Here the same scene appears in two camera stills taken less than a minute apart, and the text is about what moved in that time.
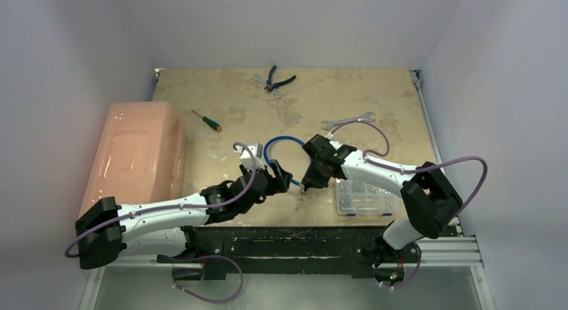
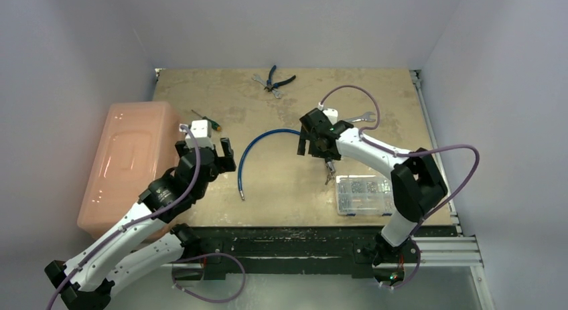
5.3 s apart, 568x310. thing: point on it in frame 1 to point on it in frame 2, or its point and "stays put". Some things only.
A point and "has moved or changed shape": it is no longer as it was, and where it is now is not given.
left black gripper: (274, 186) to (223, 163)
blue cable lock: (281, 136) to (248, 142)
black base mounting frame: (294, 250) stays put
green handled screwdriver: (211, 123) stays put
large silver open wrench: (366, 118) stays put
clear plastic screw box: (354, 198) stays put
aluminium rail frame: (453, 250) stays put
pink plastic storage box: (138, 155) stays put
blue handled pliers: (270, 86) stays put
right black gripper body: (314, 173) to (310, 133)
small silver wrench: (276, 93) stays put
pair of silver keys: (300, 199) has moved or changed shape
